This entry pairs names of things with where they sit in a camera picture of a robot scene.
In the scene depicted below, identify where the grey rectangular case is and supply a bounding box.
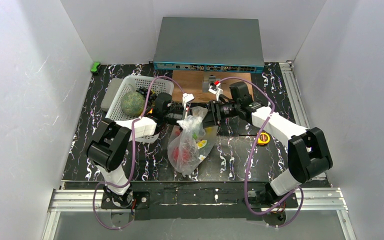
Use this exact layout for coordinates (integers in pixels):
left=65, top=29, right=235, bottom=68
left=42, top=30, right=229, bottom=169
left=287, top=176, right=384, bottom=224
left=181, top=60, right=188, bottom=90
left=100, top=78, right=123, bottom=113

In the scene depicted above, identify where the grey metal bracket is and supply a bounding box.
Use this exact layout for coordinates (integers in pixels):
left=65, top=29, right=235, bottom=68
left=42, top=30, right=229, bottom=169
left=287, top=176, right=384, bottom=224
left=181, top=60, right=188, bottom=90
left=202, top=74, right=221, bottom=93

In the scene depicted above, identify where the grey network switch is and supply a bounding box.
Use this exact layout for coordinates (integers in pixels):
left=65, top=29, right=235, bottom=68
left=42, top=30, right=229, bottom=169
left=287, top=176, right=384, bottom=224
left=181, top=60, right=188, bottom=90
left=153, top=16, right=265, bottom=73

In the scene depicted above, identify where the green clip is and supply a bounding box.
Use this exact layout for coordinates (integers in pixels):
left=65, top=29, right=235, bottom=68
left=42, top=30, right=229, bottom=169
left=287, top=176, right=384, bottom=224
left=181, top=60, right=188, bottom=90
left=90, top=61, right=101, bottom=74

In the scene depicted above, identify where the white plastic basket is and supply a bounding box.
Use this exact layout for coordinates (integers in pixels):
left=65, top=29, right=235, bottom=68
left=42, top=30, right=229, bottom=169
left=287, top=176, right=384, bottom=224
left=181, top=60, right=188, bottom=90
left=106, top=75, right=174, bottom=144

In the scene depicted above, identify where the dark grape bunch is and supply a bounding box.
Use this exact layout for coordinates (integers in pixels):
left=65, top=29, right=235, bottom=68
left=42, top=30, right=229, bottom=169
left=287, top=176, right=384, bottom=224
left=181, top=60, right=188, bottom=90
left=136, top=86, right=157, bottom=106

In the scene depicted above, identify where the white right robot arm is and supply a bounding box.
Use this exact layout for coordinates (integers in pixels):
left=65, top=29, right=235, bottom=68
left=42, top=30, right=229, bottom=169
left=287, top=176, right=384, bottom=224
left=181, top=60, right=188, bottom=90
left=203, top=81, right=333, bottom=204

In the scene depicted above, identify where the red lychee bunch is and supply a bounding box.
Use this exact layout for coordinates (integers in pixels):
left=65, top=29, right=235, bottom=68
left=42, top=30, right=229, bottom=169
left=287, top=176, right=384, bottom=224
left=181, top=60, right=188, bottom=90
left=172, top=127, right=196, bottom=165

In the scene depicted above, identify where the yellow tape measure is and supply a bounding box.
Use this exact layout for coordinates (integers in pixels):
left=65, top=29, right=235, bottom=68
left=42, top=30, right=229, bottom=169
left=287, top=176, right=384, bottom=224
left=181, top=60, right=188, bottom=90
left=257, top=132, right=271, bottom=146

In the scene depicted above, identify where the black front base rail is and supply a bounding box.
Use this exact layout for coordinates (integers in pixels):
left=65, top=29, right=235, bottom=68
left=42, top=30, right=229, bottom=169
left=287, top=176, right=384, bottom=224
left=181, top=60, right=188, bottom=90
left=96, top=180, right=307, bottom=222

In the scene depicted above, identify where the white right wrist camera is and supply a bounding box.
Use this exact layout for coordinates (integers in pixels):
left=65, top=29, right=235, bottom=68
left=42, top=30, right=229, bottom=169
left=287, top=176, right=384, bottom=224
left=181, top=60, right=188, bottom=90
left=208, top=80, right=224, bottom=101

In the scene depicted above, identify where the clear plastic bag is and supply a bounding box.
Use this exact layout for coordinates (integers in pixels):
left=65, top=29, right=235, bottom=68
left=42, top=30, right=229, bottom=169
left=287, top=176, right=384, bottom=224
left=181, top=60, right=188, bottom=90
left=167, top=106, right=218, bottom=177

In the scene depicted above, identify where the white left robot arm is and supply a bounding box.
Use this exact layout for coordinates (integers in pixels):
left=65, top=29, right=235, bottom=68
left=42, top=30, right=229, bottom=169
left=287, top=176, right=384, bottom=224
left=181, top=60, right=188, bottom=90
left=86, top=92, right=195, bottom=208

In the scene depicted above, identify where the green fake melon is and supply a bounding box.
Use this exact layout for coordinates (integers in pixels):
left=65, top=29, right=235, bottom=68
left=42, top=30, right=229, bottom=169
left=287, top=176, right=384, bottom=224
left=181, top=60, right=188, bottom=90
left=120, top=91, right=145, bottom=117

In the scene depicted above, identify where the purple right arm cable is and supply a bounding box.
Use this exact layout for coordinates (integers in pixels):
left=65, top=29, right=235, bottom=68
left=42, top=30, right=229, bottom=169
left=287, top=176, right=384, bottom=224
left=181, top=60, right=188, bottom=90
left=216, top=76, right=305, bottom=229

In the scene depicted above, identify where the wooden board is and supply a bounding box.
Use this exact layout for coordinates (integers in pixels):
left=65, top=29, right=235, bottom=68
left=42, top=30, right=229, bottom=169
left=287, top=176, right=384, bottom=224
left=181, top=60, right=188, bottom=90
left=171, top=70, right=252, bottom=103

